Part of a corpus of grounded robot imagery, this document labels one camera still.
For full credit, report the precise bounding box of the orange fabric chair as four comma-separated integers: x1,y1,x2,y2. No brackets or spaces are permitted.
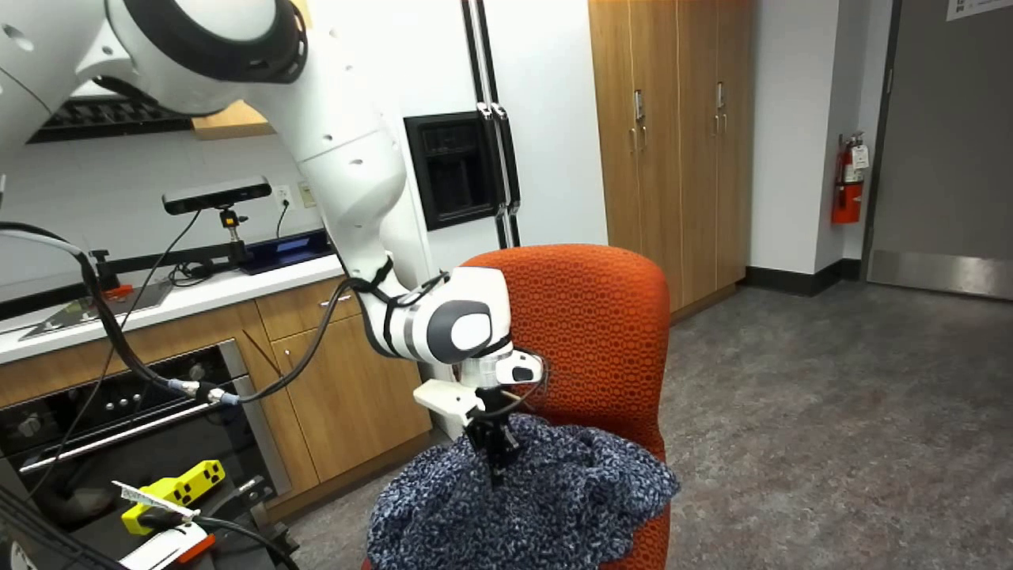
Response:
475,243,670,570

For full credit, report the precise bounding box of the tall wooden cabinet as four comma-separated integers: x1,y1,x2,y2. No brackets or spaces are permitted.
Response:
587,0,757,319

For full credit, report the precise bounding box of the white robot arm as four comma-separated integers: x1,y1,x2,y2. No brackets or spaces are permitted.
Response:
0,0,541,467

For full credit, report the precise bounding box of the grey door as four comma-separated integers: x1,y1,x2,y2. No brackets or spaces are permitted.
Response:
864,0,1013,302

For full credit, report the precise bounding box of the wooden base cabinet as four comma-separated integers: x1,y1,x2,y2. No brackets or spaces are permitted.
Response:
0,286,430,521

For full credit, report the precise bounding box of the black stereo camera on stand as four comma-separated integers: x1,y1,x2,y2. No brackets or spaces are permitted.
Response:
160,181,272,262

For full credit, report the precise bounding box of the blue flat box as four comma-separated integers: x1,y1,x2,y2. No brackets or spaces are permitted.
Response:
239,231,333,273

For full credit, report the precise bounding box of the white countertop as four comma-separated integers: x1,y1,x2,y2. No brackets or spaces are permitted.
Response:
0,249,347,367

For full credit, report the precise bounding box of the black built-in oven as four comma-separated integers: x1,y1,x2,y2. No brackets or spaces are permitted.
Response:
0,373,290,570

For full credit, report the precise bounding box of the white refrigerator with dispenser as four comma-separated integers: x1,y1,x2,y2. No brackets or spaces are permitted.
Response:
304,0,610,433

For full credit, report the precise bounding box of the red fire extinguisher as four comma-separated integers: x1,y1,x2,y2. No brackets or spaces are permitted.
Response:
830,132,868,229

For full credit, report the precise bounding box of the blue speckled fleece blanket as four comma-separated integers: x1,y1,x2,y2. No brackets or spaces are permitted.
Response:
368,415,679,570

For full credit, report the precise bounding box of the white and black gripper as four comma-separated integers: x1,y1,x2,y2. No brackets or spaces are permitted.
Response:
466,389,522,473

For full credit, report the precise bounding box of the yellow black handheld device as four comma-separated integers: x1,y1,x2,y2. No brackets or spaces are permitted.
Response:
116,458,227,539

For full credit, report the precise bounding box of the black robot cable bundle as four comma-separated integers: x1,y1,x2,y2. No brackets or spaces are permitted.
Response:
0,220,350,411

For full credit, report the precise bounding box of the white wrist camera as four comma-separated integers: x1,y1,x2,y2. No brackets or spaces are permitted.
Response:
415,353,543,428

